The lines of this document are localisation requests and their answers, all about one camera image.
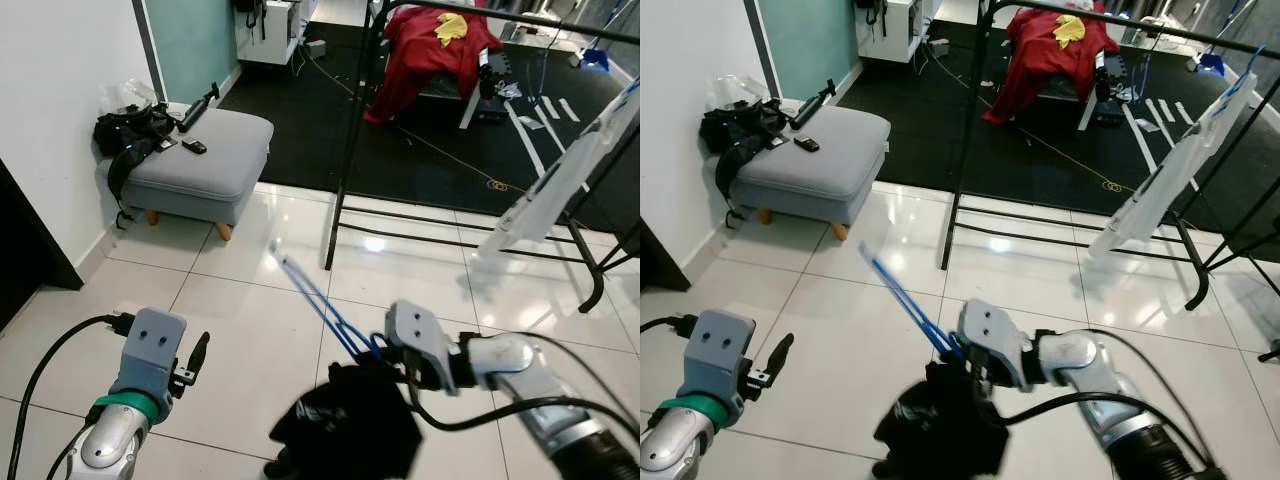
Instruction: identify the black and silver machine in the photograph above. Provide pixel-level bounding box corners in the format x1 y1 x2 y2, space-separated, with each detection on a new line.
478 55 521 126
1095 55 1141 126

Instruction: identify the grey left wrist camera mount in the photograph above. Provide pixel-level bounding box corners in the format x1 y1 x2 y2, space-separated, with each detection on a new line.
108 307 188 401
690 308 758 401

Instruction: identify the black strapped bag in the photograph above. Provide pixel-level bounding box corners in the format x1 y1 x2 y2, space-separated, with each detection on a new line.
700 97 791 216
93 100 181 231

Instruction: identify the yellow cloth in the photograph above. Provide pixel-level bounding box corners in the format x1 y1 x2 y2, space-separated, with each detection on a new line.
1050 14 1089 49
433 12 471 49

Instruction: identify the black handheld stick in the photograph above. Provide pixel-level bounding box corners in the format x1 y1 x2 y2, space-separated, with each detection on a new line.
790 82 836 131
178 82 221 133

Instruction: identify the white printed T-shirt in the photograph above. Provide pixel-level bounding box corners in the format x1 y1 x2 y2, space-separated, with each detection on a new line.
478 85 641 259
1088 75 1266 246

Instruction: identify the clear plastic bag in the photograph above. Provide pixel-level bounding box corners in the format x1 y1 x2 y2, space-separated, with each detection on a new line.
105 78 161 116
718 75 771 111

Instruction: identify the black metal clothes rack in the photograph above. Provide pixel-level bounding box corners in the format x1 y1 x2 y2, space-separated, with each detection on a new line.
322 0 641 313
940 0 1280 313

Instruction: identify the white shelf unit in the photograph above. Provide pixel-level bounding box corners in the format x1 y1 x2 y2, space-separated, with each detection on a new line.
855 0 936 66
235 0 316 69

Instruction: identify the yellow floor cable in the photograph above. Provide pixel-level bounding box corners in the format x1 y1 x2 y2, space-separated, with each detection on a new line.
925 55 1126 193
300 55 516 193

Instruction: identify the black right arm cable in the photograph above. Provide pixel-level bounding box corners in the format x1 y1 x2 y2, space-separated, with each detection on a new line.
985 328 1216 471
400 330 641 446

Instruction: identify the large red cloth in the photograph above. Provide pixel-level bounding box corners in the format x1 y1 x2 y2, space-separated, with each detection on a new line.
982 8 1121 126
362 5 504 126

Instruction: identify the grey upholstered ottoman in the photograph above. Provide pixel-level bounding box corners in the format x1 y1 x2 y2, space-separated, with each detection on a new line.
728 105 893 241
122 105 274 241

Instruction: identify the black garment with white lettering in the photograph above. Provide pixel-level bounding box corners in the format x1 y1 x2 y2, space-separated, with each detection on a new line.
873 360 1009 480
268 360 423 480

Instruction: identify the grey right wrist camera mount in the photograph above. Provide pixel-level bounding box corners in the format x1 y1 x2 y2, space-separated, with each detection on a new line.
958 298 1036 391
385 300 463 391

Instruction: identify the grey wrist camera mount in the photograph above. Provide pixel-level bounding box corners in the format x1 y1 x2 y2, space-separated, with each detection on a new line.
958 298 1036 391
690 308 758 401
108 307 188 401
385 300 463 391

